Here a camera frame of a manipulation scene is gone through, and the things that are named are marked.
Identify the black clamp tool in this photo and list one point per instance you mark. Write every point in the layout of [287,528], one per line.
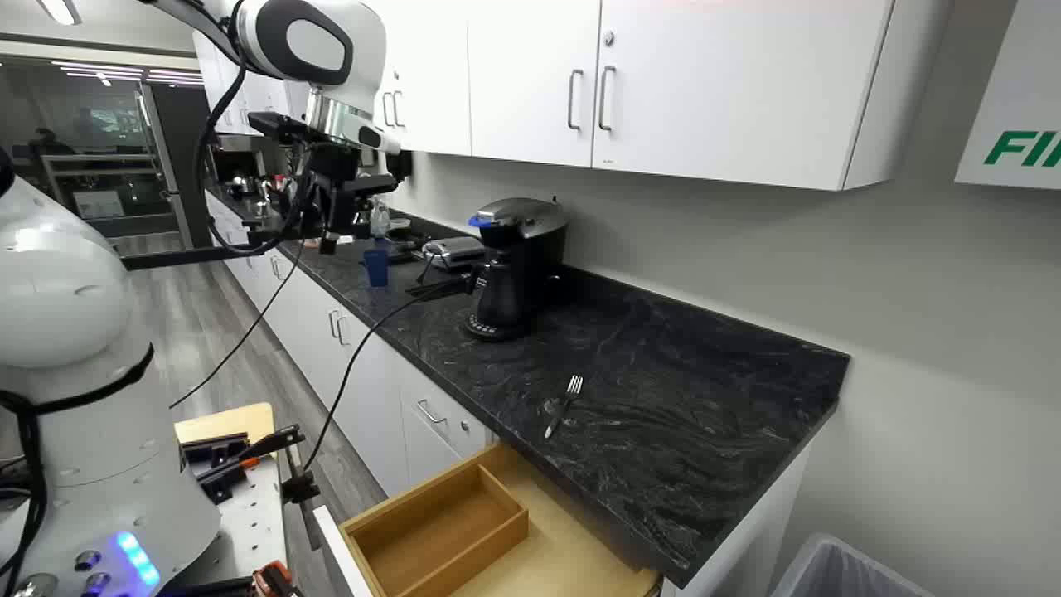
[235,459]

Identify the ceiling light fixture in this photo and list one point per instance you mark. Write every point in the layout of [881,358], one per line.
[57,10]

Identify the trash bin with clear bag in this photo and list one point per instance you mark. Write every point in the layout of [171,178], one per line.
[841,568]

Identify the black gooseneck electric kettle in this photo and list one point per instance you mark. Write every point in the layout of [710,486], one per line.
[499,286]

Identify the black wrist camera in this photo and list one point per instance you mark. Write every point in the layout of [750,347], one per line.
[284,125]

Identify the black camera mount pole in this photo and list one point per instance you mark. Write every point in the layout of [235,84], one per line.
[202,252]

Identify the silver metal fork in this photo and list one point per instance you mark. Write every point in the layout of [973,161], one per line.
[566,405]

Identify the black and silver coffee machine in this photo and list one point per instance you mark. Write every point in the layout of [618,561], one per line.
[535,235]

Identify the wooden drawer organizer box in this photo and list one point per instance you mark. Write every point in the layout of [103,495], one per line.
[444,532]

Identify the white perforated robot table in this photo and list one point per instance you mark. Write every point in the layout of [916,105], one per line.
[250,517]

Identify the open wooden drawer white front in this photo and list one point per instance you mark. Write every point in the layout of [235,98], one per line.
[499,532]

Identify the light wooden block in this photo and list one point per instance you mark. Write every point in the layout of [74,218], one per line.
[227,421]

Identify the black kettle base with buttons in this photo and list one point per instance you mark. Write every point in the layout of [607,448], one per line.
[484,331]

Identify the small blue bottle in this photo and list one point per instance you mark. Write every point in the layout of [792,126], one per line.
[377,268]

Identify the white first aid box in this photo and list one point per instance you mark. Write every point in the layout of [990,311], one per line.
[1024,102]

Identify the white base cabinets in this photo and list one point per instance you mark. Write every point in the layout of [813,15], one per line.
[366,375]

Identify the blue tape piece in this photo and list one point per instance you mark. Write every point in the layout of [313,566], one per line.
[479,223]

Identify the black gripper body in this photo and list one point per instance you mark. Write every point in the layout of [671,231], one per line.
[336,178]

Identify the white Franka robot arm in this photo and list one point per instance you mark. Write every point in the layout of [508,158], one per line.
[69,286]

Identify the white wall cabinet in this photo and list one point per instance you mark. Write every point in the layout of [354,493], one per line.
[709,77]

